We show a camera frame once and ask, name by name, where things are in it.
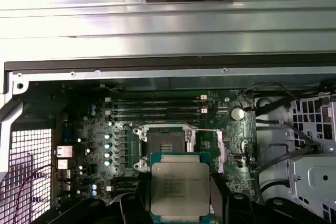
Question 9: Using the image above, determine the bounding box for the green motherboard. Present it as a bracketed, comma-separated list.
[54, 87, 260, 204]

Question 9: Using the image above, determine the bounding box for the blue rear connector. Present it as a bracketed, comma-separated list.
[64, 122, 74, 141]

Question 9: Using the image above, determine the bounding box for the metal socket cover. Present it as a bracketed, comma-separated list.
[183, 128, 228, 174]

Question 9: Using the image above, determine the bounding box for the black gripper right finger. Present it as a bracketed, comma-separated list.
[209, 173, 332, 224]

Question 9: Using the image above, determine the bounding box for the RAM slot with black clips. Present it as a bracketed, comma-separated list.
[111, 102, 203, 109]
[111, 113, 203, 121]

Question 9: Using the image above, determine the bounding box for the silver coin battery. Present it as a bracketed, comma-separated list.
[230, 107, 245, 122]

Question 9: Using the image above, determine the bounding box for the RAM slot with white clips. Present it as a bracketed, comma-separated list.
[104, 96, 208, 103]
[104, 108, 208, 115]

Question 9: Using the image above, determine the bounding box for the CPU socket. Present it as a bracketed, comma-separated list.
[132, 125, 200, 174]

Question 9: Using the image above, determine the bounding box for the black open PC case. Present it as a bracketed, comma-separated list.
[0, 55, 336, 224]

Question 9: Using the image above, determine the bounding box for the silver green CPU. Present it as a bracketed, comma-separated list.
[149, 152, 212, 223]

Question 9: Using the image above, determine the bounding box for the black cable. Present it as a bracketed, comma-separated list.
[255, 95, 297, 117]
[256, 119, 284, 126]

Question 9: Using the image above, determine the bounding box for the silver drive cage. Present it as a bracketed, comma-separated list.
[287, 94, 336, 210]

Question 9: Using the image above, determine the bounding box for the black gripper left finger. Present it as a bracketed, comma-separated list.
[39, 173, 152, 224]

